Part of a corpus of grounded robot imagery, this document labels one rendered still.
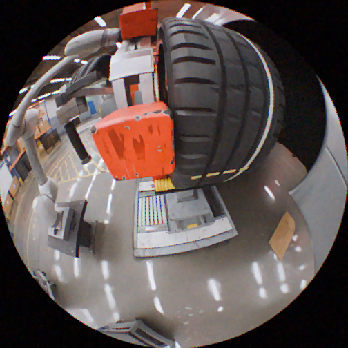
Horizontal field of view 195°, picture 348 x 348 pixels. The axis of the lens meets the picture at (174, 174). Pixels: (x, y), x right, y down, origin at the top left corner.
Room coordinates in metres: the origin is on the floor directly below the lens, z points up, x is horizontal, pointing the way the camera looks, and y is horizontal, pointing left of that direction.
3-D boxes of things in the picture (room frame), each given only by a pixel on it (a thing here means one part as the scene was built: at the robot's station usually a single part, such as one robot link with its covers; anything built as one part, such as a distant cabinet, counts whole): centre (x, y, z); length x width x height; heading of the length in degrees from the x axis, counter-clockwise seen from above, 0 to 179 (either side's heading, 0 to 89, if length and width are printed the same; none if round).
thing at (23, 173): (1.33, 7.52, 0.55); 1.40 x 0.80 x 1.09; 12
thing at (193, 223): (0.43, -0.08, 0.13); 0.50 x 0.36 x 0.10; 7
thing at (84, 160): (0.23, 0.30, 0.83); 0.04 x 0.04 x 0.16
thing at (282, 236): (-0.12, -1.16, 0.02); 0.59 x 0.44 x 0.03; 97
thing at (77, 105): (0.24, 0.27, 0.93); 0.09 x 0.05 x 0.05; 97
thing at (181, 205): (0.45, -0.08, 0.32); 0.40 x 0.30 x 0.28; 7
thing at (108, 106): (0.42, 0.16, 0.85); 0.21 x 0.14 x 0.14; 97
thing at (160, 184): (0.33, -0.03, 0.51); 0.29 x 0.06 x 0.06; 97
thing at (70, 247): (0.05, 0.98, 0.15); 0.50 x 0.50 x 0.30; 10
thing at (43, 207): (0.06, 0.98, 0.53); 0.18 x 0.16 x 0.22; 24
